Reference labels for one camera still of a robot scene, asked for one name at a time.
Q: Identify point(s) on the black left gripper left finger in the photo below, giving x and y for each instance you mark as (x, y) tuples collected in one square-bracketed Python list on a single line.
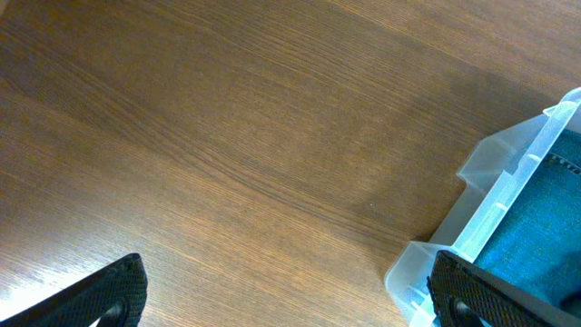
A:
[(113, 296)]

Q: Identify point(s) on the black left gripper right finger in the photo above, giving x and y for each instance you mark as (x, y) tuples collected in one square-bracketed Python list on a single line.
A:
[(464, 295)]

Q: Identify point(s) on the dark blue jeans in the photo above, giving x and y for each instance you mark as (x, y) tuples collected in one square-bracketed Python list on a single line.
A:
[(536, 247)]

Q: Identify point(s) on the clear plastic storage bin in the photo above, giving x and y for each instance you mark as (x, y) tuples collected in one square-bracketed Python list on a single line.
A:
[(495, 174)]

